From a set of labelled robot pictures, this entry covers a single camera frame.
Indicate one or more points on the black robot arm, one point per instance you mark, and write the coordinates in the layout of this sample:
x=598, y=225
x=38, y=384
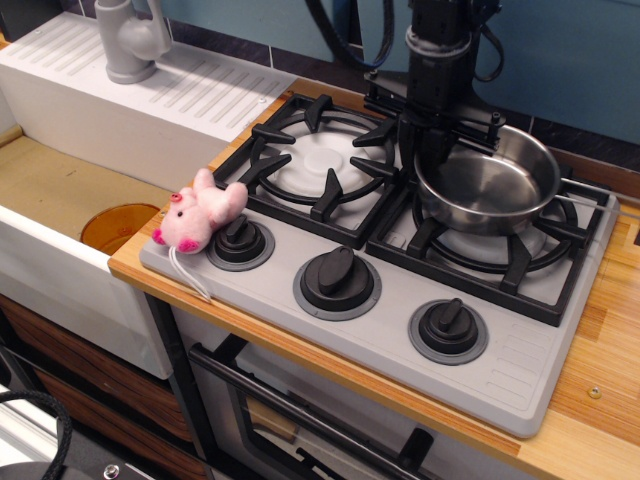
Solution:
x=434, y=103

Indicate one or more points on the black stove knob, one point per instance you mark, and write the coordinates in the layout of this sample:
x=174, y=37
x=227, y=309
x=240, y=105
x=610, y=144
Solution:
x=337, y=286
x=241, y=245
x=448, y=332

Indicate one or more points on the pink stuffed pig toy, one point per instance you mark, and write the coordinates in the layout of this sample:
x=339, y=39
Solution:
x=195, y=214

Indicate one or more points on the stainless steel pan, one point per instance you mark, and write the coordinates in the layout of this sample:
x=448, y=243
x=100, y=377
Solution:
x=498, y=193

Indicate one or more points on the black left burner grate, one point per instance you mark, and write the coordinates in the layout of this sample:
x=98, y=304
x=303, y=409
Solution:
x=326, y=170

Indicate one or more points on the black burner grate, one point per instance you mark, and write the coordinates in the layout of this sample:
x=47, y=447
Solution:
x=535, y=273
x=326, y=170

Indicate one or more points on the wooden drawer fronts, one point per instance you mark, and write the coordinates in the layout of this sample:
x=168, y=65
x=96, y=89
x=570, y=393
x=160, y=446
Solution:
x=107, y=398

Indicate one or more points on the grey toy stove top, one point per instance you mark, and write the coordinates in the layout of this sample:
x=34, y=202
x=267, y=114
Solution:
x=509, y=385

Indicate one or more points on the oven door with handle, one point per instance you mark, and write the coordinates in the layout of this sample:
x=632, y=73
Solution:
x=222, y=363

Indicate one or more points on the black left stove knob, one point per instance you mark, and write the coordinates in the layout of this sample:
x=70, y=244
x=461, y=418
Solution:
x=241, y=245

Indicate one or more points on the black middle stove knob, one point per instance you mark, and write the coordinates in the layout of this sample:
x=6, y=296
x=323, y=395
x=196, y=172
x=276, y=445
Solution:
x=337, y=286

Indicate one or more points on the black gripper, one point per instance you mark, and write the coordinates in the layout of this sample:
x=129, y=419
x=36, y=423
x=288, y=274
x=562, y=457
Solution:
x=472, y=122

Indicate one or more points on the black right burner grate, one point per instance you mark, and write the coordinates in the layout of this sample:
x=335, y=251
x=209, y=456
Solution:
x=535, y=273

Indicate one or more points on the black right stove knob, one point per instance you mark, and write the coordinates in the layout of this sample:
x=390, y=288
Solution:
x=448, y=332

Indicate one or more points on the grey toy faucet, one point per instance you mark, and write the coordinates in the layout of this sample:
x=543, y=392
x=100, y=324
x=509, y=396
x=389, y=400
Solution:
x=131, y=45

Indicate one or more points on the white toy sink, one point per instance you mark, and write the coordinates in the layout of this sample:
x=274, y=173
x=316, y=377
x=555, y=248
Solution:
x=74, y=143

